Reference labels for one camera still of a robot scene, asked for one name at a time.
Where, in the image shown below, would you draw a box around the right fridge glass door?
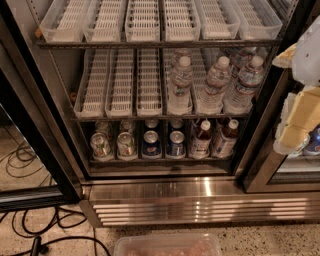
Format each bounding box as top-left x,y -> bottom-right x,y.
244,69 -> 320,193

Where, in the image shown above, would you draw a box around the green soda can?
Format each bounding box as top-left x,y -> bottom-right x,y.
90,133 -> 113,161
120,120 -> 136,136
117,132 -> 137,161
95,121 -> 113,140

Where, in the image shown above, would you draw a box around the right iced tea bottle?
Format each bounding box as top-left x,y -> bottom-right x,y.
212,119 -> 239,158

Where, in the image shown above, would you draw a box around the open fridge glass door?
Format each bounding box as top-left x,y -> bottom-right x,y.
0,10 -> 82,212

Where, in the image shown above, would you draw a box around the clear plastic bin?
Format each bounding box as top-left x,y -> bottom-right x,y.
113,233 -> 222,256

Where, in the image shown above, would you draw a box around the black floor cable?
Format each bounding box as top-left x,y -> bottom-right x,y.
0,126 -> 112,256

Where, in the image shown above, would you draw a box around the iced tea bottle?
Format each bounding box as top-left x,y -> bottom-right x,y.
212,119 -> 239,158
189,120 -> 212,159

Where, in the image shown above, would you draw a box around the top shelf tray far left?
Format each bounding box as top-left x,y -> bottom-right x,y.
40,0 -> 91,43

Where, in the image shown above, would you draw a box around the front right blue pepsi can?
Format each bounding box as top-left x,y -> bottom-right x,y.
167,131 -> 186,159

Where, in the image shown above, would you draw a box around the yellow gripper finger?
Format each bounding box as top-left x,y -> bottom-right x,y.
273,86 -> 320,155
272,44 -> 297,69

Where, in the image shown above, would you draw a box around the rear left blue pepsi can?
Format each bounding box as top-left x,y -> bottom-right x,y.
144,119 -> 159,132

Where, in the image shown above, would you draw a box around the front left green soda can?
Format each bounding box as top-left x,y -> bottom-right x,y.
90,133 -> 113,161

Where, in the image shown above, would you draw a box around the top shelf tray far right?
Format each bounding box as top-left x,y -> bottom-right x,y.
230,0 -> 282,40

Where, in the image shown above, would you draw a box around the rear left green soda can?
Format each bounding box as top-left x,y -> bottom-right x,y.
95,121 -> 113,140

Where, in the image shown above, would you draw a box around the water bottle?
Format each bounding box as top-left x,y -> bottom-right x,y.
200,56 -> 231,113
168,56 -> 194,115
231,47 -> 257,78
223,55 -> 265,114
171,48 -> 192,67

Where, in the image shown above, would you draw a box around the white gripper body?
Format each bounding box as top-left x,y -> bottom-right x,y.
292,16 -> 320,87

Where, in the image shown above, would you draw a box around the shelf tray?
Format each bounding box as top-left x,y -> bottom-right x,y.
230,0 -> 282,40
105,49 -> 134,117
163,0 -> 201,42
74,49 -> 110,119
136,49 -> 162,116
125,0 -> 160,42
163,49 -> 206,116
223,47 -> 268,115
195,0 -> 240,40
82,0 -> 127,43
191,48 -> 223,115
40,0 -> 91,43

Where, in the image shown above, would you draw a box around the left iced tea bottle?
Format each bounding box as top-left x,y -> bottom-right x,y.
189,120 -> 212,159

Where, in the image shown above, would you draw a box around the middle shelf tray far right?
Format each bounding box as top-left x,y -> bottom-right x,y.
223,47 -> 268,115

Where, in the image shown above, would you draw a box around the middle shelf tray far left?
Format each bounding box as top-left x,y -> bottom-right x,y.
74,49 -> 110,119

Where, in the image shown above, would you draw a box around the front left blue pepsi can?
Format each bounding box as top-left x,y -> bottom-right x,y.
142,130 -> 161,159

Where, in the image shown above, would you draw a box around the black cable plug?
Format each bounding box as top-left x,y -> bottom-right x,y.
30,236 -> 49,256

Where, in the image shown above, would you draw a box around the stainless steel display fridge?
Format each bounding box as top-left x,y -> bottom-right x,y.
0,0 -> 319,227

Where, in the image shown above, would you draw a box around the blue can behind right door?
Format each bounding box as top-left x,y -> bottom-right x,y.
303,124 -> 320,156

